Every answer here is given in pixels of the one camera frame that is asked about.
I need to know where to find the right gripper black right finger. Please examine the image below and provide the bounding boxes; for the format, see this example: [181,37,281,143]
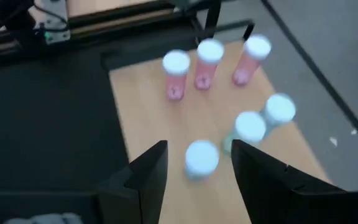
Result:
[231,139,358,224]

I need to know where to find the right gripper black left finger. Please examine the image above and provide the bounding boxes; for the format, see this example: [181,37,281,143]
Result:
[96,140,169,224]

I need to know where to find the teal medicine bottle white cap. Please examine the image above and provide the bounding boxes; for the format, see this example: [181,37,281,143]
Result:
[183,139,221,183]
[222,111,267,156]

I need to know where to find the pink medicine bottle white cap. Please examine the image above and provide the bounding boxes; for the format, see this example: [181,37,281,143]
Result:
[231,34,272,87]
[162,49,191,102]
[193,39,226,91]

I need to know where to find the wooden shelf black metal legs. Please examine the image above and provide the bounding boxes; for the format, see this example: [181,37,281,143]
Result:
[108,21,334,224]

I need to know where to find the black table mat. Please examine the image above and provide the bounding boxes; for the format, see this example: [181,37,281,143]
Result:
[0,46,130,194]

